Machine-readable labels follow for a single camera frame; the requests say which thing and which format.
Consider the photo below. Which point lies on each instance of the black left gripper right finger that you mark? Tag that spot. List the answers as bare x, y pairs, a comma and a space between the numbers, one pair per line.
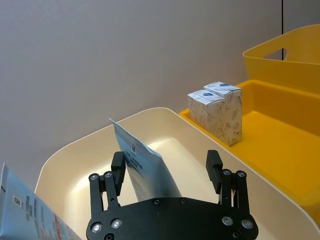
233, 190

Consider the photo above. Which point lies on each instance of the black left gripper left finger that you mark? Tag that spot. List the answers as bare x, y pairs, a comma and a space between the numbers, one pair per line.
110, 190

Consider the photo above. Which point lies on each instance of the blue white foil pouch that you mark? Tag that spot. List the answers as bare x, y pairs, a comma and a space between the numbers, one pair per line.
143, 165

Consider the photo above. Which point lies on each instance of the shallow yellow plastic tray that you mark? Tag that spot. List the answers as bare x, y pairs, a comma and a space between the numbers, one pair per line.
275, 150

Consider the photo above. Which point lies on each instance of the cream plastic tray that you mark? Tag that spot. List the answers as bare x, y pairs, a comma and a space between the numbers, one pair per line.
180, 142

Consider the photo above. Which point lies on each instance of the white floral carton box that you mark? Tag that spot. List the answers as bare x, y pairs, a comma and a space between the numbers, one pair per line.
207, 117
222, 88

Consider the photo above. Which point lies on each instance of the blue white printed package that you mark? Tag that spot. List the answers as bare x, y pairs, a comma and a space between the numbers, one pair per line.
23, 212

